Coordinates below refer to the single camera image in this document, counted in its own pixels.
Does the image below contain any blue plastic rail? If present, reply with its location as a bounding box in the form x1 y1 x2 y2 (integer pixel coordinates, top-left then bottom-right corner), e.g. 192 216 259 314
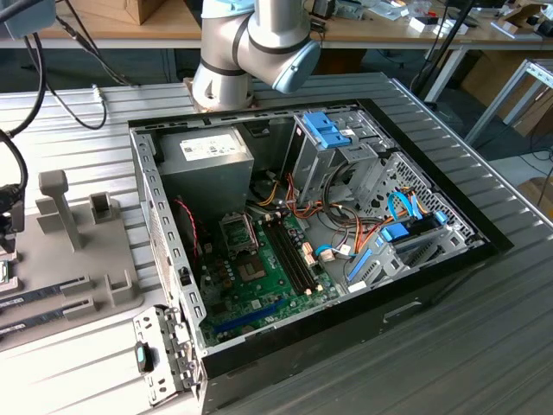
347 248 375 282

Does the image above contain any red black twisted wire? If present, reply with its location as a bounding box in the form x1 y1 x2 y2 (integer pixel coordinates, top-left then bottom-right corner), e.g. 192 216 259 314
174 195 204 260

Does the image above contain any green motherboard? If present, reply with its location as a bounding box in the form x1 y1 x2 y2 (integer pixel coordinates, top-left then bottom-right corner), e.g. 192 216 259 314
196 211 342 347

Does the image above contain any metal optical drive bay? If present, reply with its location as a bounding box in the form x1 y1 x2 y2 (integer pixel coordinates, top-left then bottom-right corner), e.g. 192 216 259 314
287 110 397 208

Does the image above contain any black PC case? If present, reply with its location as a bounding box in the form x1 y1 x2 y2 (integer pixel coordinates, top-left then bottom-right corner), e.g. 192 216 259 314
128 98 515 415

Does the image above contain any perforated metal disk bay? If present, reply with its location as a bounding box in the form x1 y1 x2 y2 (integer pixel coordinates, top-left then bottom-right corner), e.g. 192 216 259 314
345 150 487 297

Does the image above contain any dark RAM stick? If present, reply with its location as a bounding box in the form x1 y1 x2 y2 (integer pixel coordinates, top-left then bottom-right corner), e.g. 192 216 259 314
0 309 68 336
0 280 66 310

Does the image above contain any grey cable with metal plug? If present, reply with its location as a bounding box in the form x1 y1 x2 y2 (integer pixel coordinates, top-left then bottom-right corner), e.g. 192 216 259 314
42 0 140 131

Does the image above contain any black slanted pole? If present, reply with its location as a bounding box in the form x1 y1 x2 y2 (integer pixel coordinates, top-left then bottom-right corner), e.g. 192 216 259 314
410 0 476 103

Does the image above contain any open cardboard box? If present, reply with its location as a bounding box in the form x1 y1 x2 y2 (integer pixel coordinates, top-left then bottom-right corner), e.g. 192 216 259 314
496 0 553 40

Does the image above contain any wooden desk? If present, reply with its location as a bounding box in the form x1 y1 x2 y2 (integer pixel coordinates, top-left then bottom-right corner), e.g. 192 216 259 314
0 0 553 103

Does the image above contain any grey parts rack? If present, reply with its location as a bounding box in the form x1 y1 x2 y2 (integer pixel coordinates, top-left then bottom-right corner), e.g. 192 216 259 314
0 169 146 342

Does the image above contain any blue drive bay latch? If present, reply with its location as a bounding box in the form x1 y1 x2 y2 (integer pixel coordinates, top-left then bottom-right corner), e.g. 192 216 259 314
303 111 351 149

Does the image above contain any CPU socket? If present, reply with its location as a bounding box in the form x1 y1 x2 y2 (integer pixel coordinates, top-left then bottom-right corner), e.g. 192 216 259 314
235 254 264 282

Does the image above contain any aluminium profile frame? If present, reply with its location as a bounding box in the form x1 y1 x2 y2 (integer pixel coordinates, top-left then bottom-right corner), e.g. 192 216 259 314
464 58 553 148

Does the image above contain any blue expansion slot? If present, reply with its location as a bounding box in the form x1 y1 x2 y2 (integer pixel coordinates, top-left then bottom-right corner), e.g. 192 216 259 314
213 297 289 335

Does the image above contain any metal socket cover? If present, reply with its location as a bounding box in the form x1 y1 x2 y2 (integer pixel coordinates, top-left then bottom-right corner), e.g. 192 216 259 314
219 212 260 256

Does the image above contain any blue flat data wire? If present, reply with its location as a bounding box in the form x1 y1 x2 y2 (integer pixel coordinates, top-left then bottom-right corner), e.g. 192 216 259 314
387 189 424 227

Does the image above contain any small white box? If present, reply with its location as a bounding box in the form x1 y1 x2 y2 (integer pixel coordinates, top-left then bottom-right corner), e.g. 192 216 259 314
408 16 470 35

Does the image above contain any large brown cardboard box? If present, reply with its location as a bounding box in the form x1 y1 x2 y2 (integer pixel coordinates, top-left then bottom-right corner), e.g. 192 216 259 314
513 86 553 137

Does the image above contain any black camera cable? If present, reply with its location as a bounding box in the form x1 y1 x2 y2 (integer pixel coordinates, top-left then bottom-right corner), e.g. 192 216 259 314
0 32 48 191

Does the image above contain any hard disk in blue carrier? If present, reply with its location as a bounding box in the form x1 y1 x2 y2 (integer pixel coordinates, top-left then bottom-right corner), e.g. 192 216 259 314
379 214 448 252

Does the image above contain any black latch with teal stripe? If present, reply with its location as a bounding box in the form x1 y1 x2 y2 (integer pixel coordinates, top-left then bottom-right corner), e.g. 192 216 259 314
134 341 156 374

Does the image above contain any black RAM slot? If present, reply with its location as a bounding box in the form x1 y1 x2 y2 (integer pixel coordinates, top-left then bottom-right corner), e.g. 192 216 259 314
268 220 308 296
263 220 302 297
274 219 313 294
279 218 318 293

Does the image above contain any grey power supply unit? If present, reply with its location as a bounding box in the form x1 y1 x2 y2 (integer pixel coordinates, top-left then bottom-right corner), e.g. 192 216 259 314
156 125 256 217

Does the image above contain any blue wire with white plug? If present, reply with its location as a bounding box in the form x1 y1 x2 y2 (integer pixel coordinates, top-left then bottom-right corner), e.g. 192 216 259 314
314 243 359 263

